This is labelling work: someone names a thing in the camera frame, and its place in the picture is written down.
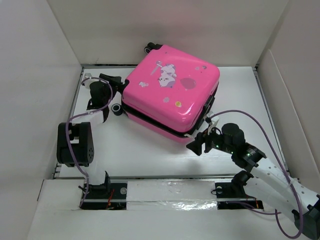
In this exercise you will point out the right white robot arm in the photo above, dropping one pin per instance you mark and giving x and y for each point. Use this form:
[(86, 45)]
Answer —
[(262, 179)]

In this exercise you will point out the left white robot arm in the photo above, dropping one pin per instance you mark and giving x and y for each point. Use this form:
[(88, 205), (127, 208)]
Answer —
[(75, 144)]

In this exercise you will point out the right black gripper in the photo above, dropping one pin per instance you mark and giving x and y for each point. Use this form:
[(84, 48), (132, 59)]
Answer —
[(196, 145)]

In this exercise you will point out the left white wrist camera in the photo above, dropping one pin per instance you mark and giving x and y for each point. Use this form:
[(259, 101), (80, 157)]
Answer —
[(87, 80)]

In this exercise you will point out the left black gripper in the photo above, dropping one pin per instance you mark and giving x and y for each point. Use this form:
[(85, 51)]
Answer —
[(115, 82)]

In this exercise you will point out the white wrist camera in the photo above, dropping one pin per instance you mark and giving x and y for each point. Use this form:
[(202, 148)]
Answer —
[(87, 80), (211, 120)]

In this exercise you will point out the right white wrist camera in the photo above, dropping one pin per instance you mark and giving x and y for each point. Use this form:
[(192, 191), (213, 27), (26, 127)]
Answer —
[(211, 120)]

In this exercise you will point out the metal base rail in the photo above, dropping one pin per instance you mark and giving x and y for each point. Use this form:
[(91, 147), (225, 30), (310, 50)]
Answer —
[(226, 197)]

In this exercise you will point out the pink hard-shell suitcase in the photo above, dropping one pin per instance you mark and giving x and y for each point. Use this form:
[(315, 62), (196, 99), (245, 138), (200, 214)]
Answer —
[(170, 91)]

